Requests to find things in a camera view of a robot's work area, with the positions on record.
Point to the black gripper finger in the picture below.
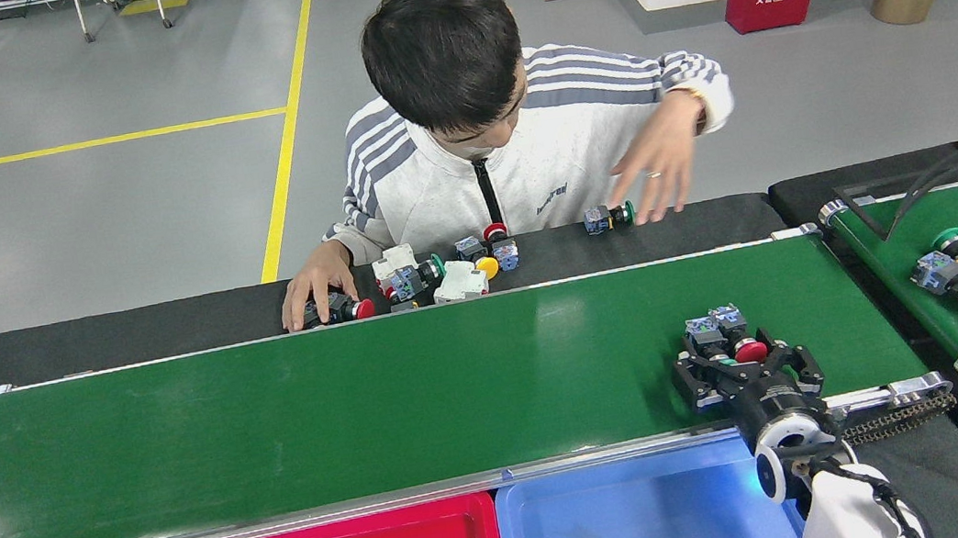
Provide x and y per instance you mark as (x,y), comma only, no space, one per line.
(802,367)
(702,383)

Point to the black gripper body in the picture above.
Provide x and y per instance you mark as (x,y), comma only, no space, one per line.
(774,404)

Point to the black conveyor guide bracket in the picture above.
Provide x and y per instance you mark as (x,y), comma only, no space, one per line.
(861,214)

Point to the long green conveyor belt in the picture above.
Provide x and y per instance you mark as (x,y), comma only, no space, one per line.
(322,410)

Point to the person's left hand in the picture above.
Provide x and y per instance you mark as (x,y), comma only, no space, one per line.
(659,162)

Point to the person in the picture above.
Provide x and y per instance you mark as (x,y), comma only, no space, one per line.
(432,192)

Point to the white stand on wheels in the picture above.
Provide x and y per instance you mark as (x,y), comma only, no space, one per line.
(80,16)

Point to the person's right hand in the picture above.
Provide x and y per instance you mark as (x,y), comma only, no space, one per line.
(313,277)

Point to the blue plastic tray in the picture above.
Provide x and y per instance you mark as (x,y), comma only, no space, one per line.
(624,528)

